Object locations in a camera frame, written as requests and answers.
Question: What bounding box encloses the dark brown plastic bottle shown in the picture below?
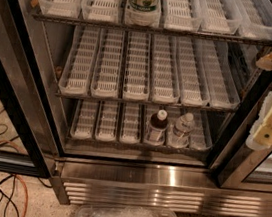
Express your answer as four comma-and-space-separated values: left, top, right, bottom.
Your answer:
145, 109, 169, 146

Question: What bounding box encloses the right glass fridge door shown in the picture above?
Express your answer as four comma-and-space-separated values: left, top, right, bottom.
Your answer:
208, 47, 272, 192

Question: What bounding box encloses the glass fridge door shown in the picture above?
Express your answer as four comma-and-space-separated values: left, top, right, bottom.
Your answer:
208, 47, 272, 192
0, 0, 72, 178

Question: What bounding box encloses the clear water bottle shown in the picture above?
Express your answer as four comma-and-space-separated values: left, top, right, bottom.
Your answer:
169, 113, 196, 149

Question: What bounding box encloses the stainless steel fridge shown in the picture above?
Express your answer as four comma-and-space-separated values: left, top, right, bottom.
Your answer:
0, 0, 272, 217

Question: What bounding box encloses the left glass fridge door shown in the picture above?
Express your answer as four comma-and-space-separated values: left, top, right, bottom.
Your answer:
0, 0, 72, 178

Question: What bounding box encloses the top wire shelf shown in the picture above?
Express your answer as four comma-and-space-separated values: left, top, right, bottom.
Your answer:
31, 11, 272, 47

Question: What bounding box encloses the wire shelf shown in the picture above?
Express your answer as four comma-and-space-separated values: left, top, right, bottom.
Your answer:
55, 88, 237, 114
31, 11, 272, 47
67, 137, 209, 159

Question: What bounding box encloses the middle wire shelf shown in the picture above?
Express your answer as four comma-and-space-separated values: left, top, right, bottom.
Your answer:
55, 88, 237, 114

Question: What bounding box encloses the bottom wire shelf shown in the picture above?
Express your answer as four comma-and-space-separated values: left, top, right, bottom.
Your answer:
67, 137, 209, 159

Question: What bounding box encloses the orange cable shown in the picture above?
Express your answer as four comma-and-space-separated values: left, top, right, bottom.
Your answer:
0, 90, 45, 217

